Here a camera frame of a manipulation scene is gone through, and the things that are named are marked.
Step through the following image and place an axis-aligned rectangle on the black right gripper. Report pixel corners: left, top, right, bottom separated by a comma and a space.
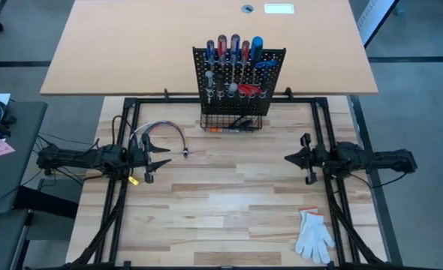
283, 132, 335, 186

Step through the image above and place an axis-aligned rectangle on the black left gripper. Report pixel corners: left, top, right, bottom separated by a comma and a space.
125, 132, 173, 185

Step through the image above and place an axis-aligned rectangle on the red handled nut driver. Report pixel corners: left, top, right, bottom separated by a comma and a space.
237, 83, 257, 104

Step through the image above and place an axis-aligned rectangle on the grey stubby handled screwdriver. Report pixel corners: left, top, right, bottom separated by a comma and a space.
203, 70, 215, 105

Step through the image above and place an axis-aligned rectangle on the small blue clear-handled screwdriver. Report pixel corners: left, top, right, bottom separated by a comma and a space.
206, 39, 216, 75

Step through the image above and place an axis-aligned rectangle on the blue black handled screwdriver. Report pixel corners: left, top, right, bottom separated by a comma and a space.
250, 35, 264, 86

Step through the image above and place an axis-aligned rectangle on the small red clear-handled screwdriver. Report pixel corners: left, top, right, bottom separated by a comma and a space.
241, 39, 251, 82

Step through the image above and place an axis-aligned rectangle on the large red clear-handled screwdriver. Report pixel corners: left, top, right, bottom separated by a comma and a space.
217, 34, 228, 82

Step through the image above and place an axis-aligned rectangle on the large blue clear-handled screwdriver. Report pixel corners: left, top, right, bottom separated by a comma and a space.
230, 33, 241, 82

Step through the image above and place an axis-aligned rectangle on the black metal pegboard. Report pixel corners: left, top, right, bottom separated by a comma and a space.
191, 46, 287, 116

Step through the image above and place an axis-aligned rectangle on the white work glove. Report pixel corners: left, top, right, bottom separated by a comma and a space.
294, 206, 336, 264

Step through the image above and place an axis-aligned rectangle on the light wooden desk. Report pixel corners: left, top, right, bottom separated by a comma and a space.
40, 0, 379, 97

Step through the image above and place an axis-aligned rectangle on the grey side table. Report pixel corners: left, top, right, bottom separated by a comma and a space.
0, 100, 48, 215

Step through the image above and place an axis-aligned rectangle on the white rectangular desk plate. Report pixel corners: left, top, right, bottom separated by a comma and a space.
264, 3, 295, 15

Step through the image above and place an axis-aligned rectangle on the white blue panel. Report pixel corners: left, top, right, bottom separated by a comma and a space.
356, 0, 401, 48

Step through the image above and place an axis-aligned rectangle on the multicolour ribbon cable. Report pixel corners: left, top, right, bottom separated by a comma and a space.
128, 120, 189, 158

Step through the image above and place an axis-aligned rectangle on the black aluminium table frame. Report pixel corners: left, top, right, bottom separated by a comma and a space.
65, 96, 387, 270

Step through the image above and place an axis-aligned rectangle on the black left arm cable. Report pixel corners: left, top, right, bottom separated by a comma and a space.
110, 115, 133, 149

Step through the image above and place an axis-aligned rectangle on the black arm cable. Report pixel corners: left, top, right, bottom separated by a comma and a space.
110, 115, 133, 149
351, 170, 409, 190

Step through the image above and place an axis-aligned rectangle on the black wire basket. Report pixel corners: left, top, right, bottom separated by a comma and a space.
199, 113, 264, 134

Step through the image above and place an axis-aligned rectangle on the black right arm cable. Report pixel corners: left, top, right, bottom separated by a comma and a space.
351, 170, 409, 190

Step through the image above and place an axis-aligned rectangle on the chrome ring tool holder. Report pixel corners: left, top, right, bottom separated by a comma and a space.
204, 88, 268, 101

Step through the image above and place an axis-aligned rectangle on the chrome rail tool holder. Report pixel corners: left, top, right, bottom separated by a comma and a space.
205, 56, 277, 64

